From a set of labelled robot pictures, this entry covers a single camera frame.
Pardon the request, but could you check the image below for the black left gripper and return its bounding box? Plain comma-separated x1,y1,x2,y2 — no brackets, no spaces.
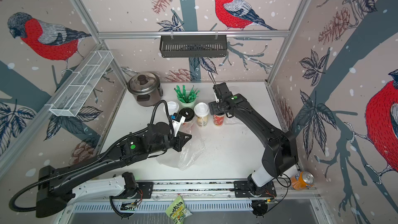
149,130,194,155

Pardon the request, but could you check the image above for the clear plastic carrier bag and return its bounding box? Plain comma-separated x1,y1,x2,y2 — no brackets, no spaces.
156,124,205,170

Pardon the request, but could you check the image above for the black lid red cup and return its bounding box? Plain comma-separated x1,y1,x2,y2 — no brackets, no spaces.
213,113,225,127
179,107,195,127

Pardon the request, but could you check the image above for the white lid cup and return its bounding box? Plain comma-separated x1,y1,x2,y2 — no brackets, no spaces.
194,102,209,127
163,101,179,121

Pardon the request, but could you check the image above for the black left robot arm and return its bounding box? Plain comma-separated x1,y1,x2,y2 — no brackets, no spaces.
9,100,192,218

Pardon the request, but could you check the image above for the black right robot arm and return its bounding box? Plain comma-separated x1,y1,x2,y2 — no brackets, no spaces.
208,83,298,196

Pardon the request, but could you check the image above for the spare clear plastic bag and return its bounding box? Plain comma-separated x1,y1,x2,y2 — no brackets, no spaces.
225,93,254,125

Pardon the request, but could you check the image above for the green straw holder cup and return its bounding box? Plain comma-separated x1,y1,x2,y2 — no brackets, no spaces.
178,96,197,110

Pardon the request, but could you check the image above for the green straws bundle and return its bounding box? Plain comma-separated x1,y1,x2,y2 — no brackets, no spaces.
174,85,200,104

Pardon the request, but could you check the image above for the silver rice cooker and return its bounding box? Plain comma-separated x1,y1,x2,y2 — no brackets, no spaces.
127,72,163,107

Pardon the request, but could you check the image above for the green snack packet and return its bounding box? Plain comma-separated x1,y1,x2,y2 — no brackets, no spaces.
165,195,192,224

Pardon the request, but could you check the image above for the orange soda can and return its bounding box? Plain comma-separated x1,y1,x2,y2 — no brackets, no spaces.
291,171,314,190

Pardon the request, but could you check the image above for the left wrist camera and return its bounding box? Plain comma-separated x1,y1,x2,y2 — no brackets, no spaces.
171,113,186,137

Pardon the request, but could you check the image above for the black hanging wire basket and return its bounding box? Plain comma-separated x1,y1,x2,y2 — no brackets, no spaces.
160,35,228,58

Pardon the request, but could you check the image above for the white wire mesh shelf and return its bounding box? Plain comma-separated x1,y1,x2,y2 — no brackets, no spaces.
49,50,114,117

